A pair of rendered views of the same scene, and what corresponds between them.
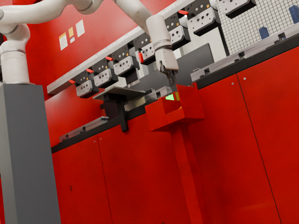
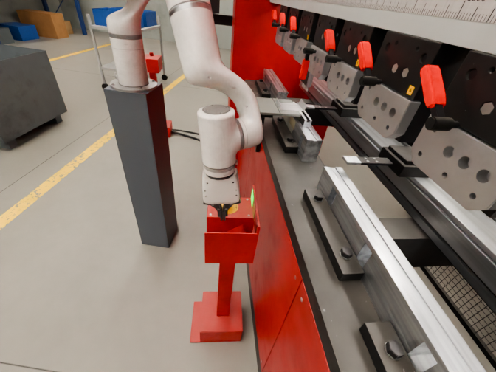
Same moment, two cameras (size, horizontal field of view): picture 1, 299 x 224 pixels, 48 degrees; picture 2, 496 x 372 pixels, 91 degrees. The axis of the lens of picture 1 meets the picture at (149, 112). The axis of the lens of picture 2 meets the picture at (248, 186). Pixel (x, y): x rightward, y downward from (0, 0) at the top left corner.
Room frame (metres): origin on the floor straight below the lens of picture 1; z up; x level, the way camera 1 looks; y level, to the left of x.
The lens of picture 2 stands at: (1.06, -0.53, 1.37)
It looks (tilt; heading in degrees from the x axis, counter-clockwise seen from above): 38 degrees down; 42
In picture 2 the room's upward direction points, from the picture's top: 8 degrees clockwise
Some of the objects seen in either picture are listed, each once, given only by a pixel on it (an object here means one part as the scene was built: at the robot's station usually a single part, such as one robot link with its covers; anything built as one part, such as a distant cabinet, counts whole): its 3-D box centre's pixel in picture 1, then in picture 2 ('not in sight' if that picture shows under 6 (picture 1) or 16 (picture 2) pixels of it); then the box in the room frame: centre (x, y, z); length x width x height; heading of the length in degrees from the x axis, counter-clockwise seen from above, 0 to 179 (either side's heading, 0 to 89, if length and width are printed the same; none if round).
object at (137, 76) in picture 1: (132, 78); (306, 76); (1.99, 0.06, 1.13); 0.10 x 0.02 x 0.10; 52
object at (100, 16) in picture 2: not in sight; (119, 18); (2.61, 3.59, 0.92); 0.50 x 0.36 x 0.18; 130
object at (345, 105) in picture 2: not in sight; (332, 105); (2.12, -0.03, 1.01); 0.26 x 0.12 x 0.05; 142
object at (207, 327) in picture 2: not in sight; (216, 315); (1.45, -0.09, 0.06); 0.25 x 0.20 x 0.12; 140
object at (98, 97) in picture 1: (119, 94); (266, 105); (1.87, 0.15, 1.00); 0.26 x 0.18 x 0.01; 142
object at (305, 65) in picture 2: (141, 55); (306, 64); (1.85, -0.02, 1.20); 0.04 x 0.02 x 0.10; 142
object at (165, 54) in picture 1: (166, 59); (221, 184); (1.41, -0.13, 0.95); 0.10 x 0.07 x 0.11; 140
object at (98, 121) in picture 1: (83, 133); (273, 86); (2.33, 0.49, 0.92); 0.50 x 0.06 x 0.10; 52
